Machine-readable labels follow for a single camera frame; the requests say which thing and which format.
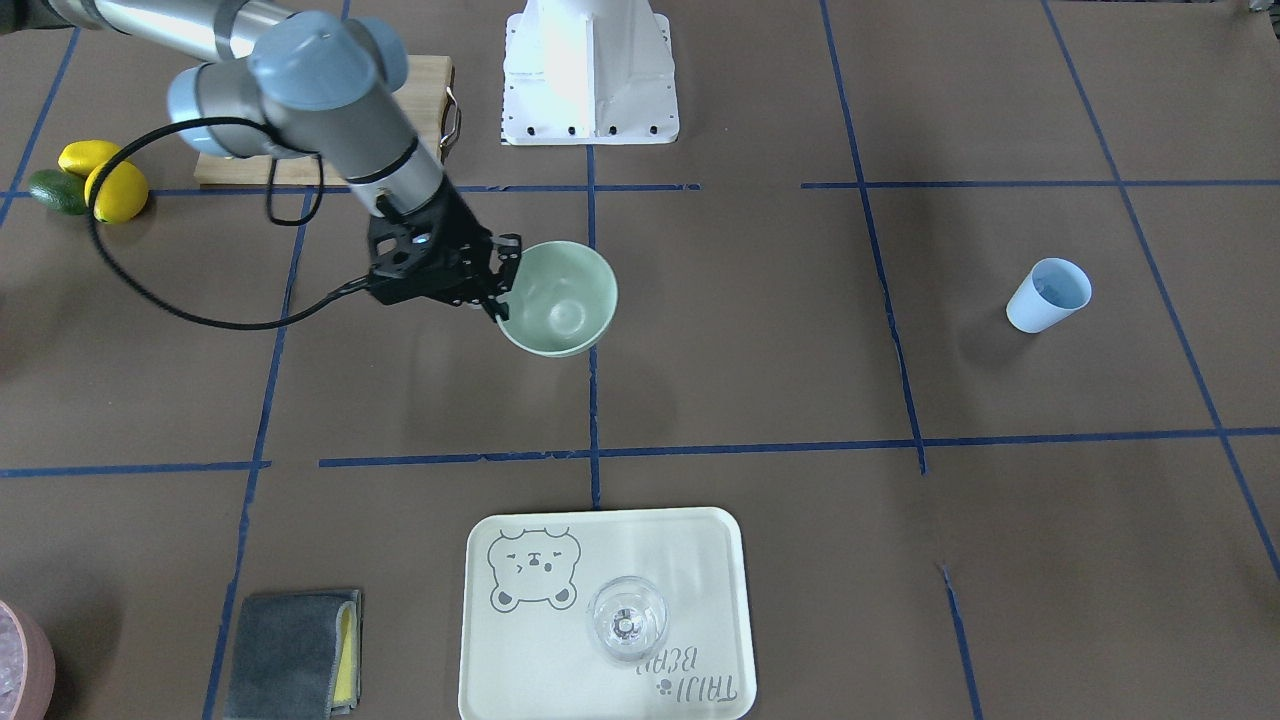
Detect grey folded cloth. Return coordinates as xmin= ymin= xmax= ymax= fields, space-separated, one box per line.
xmin=223 ymin=588 xmax=364 ymax=719

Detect green ceramic bowl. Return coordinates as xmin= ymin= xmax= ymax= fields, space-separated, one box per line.
xmin=497 ymin=240 xmax=618 ymax=357

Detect clear wine glass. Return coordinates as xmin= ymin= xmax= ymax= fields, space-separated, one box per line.
xmin=588 ymin=575 xmax=669 ymax=664

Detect yellow lemon front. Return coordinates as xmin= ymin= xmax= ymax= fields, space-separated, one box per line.
xmin=92 ymin=160 xmax=150 ymax=224

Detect green lime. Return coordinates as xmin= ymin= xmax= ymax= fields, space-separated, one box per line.
xmin=27 ymin=169 xmax=87 ymax=217

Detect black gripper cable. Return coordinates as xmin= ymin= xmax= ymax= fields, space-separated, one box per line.
xmin=87 ymin=117 xmax=381 ymax=332

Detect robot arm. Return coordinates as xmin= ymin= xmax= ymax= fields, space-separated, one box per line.
xmin=3 ymin=1 xmax=522 ymax=322

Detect wooden cutting board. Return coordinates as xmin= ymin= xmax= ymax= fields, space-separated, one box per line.
xmin=195 ymin=55 xmax=454 ymax=188

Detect light blue plastic cup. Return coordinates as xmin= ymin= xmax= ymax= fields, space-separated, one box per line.
xmin=1005 ymin=258 xmax=1093 ymax=334

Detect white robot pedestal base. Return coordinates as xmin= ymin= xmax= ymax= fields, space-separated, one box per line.
xmin=500 ymin=1 xmax=681 ymax=147

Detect cream bear tray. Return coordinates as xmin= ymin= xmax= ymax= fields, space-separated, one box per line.
xmin=458 ymin=507 xmax=758 ymax=719

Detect yellow lemon back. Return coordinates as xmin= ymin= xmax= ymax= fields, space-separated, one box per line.
xmin=58 ymin=138 xmax=122 ymax=178

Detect yellow lemon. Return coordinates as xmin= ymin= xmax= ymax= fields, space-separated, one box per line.
xmin=92 ymin=160 xmax=150 ymax=224
xmin=58 ymin=138 xmax=122 ymax=178

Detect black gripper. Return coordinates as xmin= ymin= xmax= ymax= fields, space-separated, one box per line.
xmin=366 ymin=190 xmax=524 ymax=323

